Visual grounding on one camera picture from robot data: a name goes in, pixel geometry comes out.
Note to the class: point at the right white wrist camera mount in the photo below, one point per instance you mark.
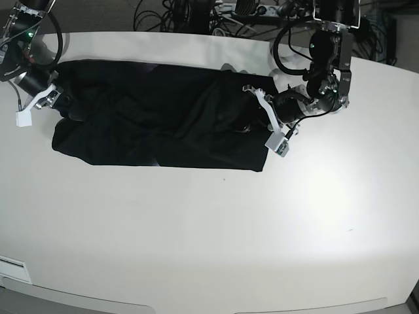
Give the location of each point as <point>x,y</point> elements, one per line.
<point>32,104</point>

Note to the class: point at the white power strip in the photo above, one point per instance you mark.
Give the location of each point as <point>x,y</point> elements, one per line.
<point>284,10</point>

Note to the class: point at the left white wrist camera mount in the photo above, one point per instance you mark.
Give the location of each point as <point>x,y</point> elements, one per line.
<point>277,142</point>

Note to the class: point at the black table pedestal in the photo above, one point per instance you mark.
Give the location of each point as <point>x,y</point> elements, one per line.
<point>192,16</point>

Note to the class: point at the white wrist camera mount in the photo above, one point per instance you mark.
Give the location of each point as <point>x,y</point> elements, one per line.
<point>277,142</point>
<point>32,104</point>

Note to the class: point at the black T-shirt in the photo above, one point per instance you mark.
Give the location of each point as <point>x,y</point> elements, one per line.
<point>122,113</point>

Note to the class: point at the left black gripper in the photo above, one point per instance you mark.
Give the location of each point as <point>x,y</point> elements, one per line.
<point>289,106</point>

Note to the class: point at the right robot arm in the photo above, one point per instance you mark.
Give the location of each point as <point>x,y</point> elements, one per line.
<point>17,63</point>

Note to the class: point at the white label plate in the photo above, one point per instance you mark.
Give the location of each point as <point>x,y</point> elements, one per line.
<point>14,269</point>

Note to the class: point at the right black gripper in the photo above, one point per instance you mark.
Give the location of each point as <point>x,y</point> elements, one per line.
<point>40,85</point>

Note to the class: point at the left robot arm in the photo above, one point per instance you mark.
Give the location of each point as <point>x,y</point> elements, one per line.
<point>328,77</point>

